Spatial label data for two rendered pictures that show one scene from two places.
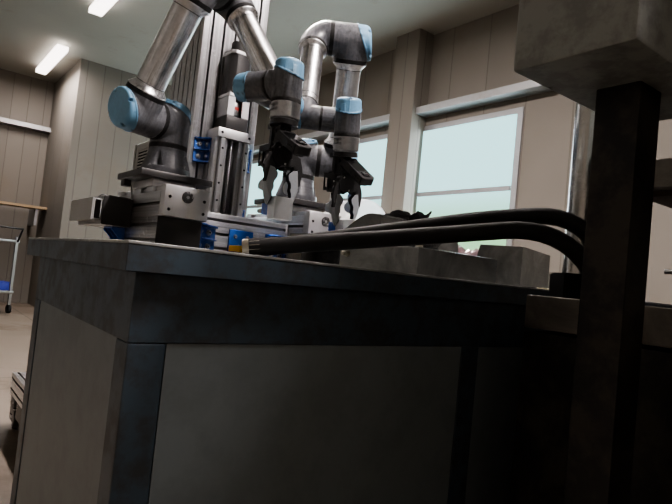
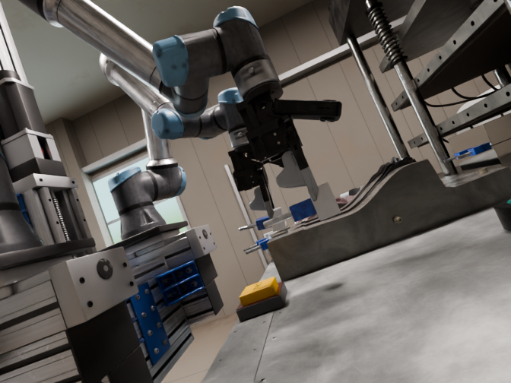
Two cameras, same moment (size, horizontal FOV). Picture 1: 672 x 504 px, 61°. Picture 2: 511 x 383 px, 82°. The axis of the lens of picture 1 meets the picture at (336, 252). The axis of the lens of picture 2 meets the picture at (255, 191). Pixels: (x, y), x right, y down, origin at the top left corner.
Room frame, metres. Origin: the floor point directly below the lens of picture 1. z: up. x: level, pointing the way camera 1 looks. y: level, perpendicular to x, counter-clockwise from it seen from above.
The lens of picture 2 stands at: (1.09, 0.58, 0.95)
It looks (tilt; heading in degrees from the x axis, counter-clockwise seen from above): 5 degrees up; 316
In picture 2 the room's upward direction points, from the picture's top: 22 degrees counter-clockwise
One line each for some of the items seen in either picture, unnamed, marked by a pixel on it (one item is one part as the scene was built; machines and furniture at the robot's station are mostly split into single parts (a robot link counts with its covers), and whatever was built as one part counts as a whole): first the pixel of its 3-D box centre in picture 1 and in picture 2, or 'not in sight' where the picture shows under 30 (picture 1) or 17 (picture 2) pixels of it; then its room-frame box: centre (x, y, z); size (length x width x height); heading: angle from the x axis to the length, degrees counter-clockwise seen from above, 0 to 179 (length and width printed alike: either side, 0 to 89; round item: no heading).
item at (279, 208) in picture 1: (270, 209); (298, 211); (1.42, 0.17, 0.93); 0.13 x 0.05 x 0.05; 34
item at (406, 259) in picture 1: (384, 247); (368, 208); (1.45, -0.12, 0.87); 0.50 x 0.26 x 0.14; 37
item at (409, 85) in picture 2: not in sight; (424, 117); (1.48, -1.06, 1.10); 0.05 x 0.05 x 1.30
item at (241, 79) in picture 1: (259, 88); (188, 64); (1.46, 0.24, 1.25); 0.11 x 0.11 x 0.08; 61
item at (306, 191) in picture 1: (297, 189); (141, 220); (2.08, 0.17, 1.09); 0.15 x 0.15 x 0.10
